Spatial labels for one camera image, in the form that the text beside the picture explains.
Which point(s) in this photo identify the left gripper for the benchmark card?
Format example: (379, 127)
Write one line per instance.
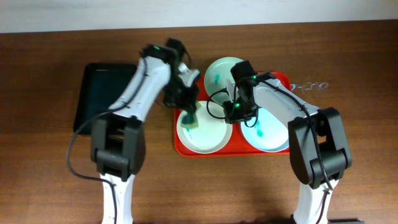
(185, 104)

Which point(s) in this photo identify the black rectangular basin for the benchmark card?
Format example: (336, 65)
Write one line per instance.
(102, 85)

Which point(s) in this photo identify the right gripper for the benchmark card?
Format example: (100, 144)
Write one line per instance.
(233, 116)

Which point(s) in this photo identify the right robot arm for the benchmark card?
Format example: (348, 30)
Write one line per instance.
(319, 151)

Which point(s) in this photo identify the mint green plate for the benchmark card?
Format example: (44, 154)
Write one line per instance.
(218, 72)

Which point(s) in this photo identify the red plastic tray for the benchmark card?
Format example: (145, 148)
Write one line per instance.
(236, 146)

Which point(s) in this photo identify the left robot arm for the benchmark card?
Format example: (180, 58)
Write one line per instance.
(118, 144)

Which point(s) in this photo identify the green yellow sponge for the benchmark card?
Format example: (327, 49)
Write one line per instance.
(190, 120)

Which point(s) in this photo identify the light blue plate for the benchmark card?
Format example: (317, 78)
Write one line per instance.
(266, 133)

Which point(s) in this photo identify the white plate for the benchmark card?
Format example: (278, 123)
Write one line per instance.
(210, 135)

